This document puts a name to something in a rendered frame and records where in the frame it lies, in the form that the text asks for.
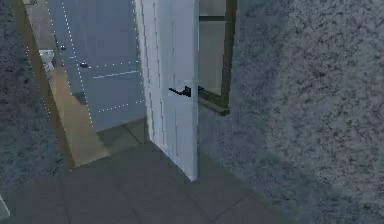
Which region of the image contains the white room door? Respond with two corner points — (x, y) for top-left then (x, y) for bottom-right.
(133, 0), (201, 182)

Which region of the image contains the pale grey furniture corner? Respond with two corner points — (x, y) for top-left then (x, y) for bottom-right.
(0, 194), (11, 221)

